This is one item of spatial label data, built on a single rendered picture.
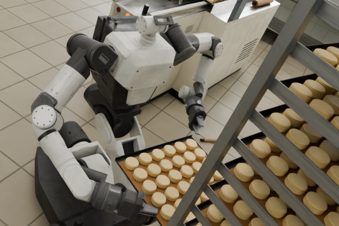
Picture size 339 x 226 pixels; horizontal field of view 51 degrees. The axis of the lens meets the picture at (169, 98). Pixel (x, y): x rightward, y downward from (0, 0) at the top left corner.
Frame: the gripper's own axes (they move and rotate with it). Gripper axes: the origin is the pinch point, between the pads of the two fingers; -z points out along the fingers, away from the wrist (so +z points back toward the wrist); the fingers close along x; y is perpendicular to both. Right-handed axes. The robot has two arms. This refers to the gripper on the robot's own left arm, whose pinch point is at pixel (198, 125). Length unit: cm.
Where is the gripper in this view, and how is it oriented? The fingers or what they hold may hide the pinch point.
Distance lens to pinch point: 165.0
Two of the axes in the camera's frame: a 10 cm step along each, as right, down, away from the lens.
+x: 3.4, -7.6, -5.5
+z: -0.9, -6.1, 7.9
